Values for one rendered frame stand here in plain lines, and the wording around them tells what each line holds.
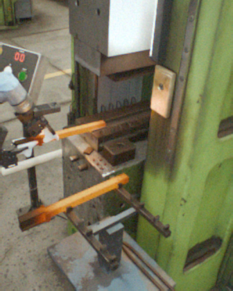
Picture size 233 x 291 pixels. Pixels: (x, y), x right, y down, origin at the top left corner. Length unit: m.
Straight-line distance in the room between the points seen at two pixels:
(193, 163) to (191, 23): 0.48
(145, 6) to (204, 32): 0.29
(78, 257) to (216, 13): 0.96
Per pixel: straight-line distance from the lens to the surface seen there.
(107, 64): 1.36
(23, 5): 6.88
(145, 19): 1.34
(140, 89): 1.89
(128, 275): 1.34
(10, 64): 1.90
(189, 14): 1.15
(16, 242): 2.41
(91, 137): 1.54
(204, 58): 1.13
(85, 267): 1.36
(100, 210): 1.56
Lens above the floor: 1.81
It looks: 33 degrees down
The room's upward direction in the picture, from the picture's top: 4 degrees clockwise
